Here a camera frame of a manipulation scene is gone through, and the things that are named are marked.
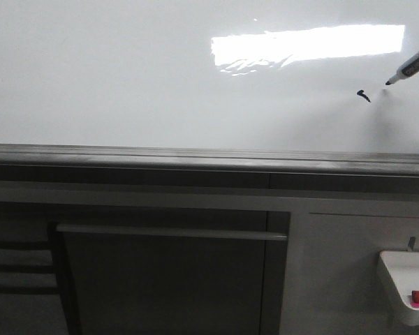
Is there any white taped whiteboard marker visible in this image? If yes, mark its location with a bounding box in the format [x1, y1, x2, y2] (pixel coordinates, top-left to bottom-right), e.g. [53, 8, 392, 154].
[385, 51, 419, 86]

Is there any white hanging tray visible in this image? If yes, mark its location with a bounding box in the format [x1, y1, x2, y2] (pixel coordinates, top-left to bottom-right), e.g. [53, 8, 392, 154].
[376, 236, 419, 327]

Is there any grey whiteboard stand frame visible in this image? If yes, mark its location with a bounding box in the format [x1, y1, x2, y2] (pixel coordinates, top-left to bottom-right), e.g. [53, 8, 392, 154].
[0, 179, 419, 335]

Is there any white whiteboard with metal frame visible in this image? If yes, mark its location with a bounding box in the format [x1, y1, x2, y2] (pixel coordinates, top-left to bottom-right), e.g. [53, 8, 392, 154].
[0, 1, 419, 176]

